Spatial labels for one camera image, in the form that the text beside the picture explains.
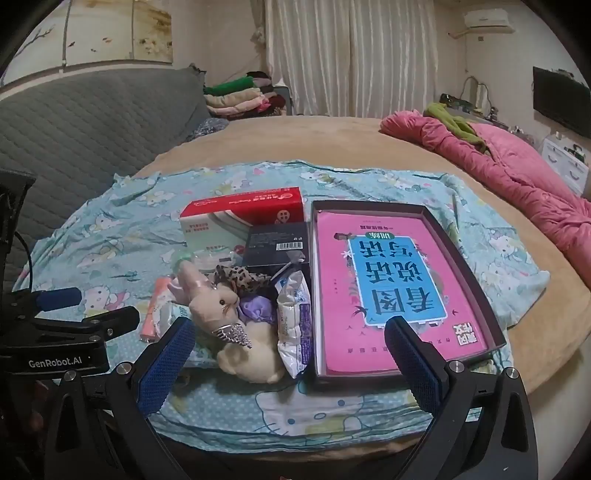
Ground pink quilt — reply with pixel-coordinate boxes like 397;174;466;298
379;111;591;273

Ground white air conditioner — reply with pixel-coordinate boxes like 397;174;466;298
464;9;515;33

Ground grey quilted headboard cover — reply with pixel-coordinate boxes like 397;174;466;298
0;67;211;278

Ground red and white carton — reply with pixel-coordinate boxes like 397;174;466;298
180;187;305;259

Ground orange pink tube packet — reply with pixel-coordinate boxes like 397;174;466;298
141;277;172;342

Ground blossom wall painting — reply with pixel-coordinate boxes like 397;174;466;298
0;0;174;88

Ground dark floral pillow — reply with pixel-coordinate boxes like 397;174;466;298
185;117;229;144

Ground pink and blue book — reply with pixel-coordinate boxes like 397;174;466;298
316;210;492;377

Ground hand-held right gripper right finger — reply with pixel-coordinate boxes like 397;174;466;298
385;316;539;480

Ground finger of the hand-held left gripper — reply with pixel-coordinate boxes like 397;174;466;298
34;287;83;311
81;305;140;343

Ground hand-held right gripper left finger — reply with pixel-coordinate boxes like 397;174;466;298
44;316;197;480

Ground teal cartoon printed blanket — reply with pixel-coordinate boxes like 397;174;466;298
14;159;550;453

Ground white curtain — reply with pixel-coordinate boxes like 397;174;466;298
263;0;437;118

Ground leopard print scrunchie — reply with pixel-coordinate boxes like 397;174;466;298
212;265;273;296

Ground white and blue wipes packet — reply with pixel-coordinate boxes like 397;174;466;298
276;270;311;379

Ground cluttered side desk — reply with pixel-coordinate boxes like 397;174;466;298
438;76;509;125

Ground green cloth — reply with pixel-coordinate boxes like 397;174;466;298
424;102;490;155

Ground green powder puff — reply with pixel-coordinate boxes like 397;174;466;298
171;249;195;274

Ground pile of folded clothes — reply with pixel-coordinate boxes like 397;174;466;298
203;71;289;121

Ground small black box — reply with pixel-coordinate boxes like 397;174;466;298
242;222;310;278

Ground black wall television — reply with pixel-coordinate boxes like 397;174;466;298
532;66;591;139

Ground black cable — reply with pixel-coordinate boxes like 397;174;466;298
14;231;34;291

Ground beige plush rabbit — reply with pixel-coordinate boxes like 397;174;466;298
168;263;284;384

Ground white drawer cabinet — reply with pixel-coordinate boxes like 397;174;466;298
538;134;591;195

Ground purple scrunchie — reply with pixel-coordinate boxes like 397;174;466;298
238;295;278;326

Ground dark shallow cardboard box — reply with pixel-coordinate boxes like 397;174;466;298
308;199;508;393

